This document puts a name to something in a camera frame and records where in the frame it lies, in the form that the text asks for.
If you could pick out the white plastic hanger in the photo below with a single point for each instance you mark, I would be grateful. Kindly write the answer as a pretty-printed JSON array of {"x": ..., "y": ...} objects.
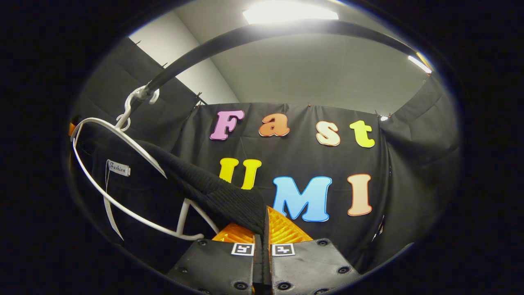
[{"x": 123, "y": 116}]

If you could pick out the black knit garment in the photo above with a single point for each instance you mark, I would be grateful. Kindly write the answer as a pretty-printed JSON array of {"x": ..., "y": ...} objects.
[{"x": 221, "y": 196}]

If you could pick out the black backdrop cloth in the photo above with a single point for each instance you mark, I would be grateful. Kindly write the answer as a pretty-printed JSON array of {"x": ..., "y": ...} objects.
[{"x": 294, "y": 162}]

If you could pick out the black metal clothes rack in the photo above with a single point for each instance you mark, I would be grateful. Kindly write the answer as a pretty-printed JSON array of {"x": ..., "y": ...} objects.
[{"x": 262, "y": 29}]

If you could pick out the large ceiling light panel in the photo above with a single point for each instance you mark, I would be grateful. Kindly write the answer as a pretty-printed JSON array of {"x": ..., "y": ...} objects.
[{"x": 288, "y": 12}]

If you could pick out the rectangular ceiling light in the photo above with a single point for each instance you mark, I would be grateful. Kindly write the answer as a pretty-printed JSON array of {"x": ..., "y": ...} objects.
[{"x": 419, "y": 64}]

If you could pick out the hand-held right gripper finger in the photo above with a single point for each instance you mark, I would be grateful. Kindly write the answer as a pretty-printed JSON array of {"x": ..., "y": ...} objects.
[
  {"x": 266, "y": 266},
  {"x": 258, "y": 266}
]

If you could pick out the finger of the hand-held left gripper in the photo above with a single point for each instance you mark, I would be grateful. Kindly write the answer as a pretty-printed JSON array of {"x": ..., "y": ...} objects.
[{"x": 72, "y": 129}]

